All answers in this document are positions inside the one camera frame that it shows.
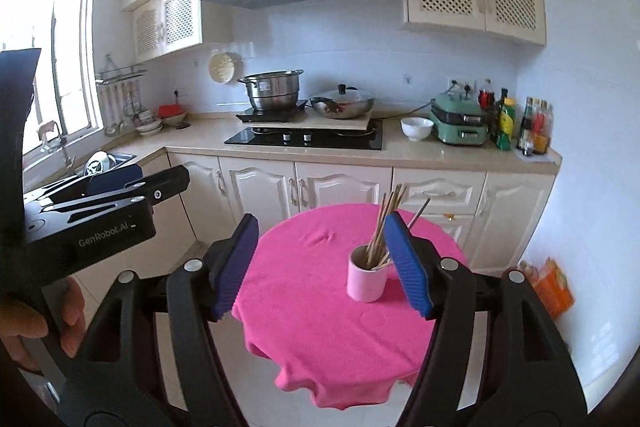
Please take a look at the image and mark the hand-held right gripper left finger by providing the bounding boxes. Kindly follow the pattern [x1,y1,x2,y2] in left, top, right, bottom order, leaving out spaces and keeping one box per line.
[60,213,260,427]

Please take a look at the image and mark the black induction cooker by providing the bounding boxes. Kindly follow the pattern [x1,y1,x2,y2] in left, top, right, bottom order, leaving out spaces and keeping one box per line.
[236,99,308,122]

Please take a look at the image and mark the hanging kitchen utensils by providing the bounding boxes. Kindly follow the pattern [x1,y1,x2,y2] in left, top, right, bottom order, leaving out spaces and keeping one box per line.
[97,82,141,136]

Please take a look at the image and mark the person's left hand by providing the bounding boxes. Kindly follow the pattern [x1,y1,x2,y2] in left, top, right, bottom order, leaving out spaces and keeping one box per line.
[0,280,87,372]

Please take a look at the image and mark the pink tablecloth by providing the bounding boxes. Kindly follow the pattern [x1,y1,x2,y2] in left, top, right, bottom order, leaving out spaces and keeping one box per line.
[231,203,471,410]

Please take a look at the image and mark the cream corner cabinet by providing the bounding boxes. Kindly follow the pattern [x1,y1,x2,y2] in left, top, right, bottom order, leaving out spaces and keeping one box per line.
[135,152,201,253]

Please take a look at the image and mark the round cream colander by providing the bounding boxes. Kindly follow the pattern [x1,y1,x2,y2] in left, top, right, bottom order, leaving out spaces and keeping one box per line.
[208,52,238,85]

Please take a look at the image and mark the cream cabinet drawer front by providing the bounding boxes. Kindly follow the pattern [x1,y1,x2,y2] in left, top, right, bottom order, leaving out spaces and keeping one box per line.
[391,167,487,214]

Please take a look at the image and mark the glass wok lid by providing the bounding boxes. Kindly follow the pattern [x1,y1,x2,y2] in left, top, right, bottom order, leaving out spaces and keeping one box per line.
[310,84,375,105]

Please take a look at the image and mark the kitchen window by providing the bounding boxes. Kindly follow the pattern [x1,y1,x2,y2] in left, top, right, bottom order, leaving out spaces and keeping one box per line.
[0,0,98,158]

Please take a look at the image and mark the stack of white bowls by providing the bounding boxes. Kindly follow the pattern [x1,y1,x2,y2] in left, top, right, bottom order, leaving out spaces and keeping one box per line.
[134,109,164,136]

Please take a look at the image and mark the bundle of wooden chopsticks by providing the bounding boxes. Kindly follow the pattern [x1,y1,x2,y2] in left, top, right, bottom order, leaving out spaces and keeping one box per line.
[367,183,432,270]

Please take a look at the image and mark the red label sauce bottle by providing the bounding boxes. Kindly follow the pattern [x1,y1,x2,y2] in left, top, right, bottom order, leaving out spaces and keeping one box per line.
[531,99,544,154]

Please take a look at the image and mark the clear sauce bottle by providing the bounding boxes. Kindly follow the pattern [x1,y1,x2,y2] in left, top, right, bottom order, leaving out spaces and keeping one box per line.
[541,103,554,154]

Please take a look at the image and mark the black power cable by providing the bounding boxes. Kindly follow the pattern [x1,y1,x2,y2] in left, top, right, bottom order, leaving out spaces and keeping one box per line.
[370,99,436,120]

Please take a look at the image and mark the pink cup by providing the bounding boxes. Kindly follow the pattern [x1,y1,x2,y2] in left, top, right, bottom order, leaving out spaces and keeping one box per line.
[347,244,388,304]

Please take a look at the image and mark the clear plastic bag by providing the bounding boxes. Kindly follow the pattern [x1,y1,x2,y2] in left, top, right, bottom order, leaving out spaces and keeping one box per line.
[517,259,541,289]

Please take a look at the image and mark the wooden board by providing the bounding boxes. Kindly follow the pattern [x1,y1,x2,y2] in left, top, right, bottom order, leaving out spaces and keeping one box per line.
[240,109,372,132]

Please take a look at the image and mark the yellow green bottle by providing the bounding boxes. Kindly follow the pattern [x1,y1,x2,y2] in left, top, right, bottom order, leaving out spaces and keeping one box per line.
[497,98,517,151]

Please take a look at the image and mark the stainless steel pot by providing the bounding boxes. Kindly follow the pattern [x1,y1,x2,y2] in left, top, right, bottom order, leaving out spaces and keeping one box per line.
[237,69,305,112]

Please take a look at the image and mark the red container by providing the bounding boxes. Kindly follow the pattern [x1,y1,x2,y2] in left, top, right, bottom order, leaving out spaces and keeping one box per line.
[158,104,188,126]

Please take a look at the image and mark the metal faucet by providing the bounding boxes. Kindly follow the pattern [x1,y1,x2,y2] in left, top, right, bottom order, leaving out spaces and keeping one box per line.
[57,134,77,172]

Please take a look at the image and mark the black glass hob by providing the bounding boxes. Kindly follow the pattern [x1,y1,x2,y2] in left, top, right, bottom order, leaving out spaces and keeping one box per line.
[224,119,385,151]

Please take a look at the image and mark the orange package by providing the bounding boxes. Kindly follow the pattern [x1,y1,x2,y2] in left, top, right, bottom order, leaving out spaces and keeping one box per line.
[539,257,575,319]

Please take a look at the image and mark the white bowl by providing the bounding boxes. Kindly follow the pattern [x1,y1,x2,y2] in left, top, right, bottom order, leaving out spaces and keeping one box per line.
[400,117,434,142]

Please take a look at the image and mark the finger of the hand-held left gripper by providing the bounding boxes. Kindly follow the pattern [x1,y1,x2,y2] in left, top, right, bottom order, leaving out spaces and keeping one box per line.
[24,166,191,222]
[25,164,145,208]

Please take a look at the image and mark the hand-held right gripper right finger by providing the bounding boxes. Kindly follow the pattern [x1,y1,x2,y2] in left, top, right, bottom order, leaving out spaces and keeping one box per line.
[384,211,586,427]

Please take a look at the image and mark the wall utensil rack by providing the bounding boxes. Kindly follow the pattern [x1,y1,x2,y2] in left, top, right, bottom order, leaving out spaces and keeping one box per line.
[95,54,148,88]

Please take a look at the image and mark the green electric grill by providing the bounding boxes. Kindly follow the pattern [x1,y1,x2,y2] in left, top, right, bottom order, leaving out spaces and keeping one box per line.
[429,92,490,146]

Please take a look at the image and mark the steel wok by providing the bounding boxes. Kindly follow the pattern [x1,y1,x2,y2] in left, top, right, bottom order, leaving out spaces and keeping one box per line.
[309,94,376,120]

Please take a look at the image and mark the steel strainer basket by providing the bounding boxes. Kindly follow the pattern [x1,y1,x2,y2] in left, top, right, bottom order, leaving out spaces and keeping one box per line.
[82,151,118,178]

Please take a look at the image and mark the dark sauce bottle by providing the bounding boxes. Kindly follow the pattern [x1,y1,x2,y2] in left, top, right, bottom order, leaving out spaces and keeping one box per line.
[518,97,533,152]

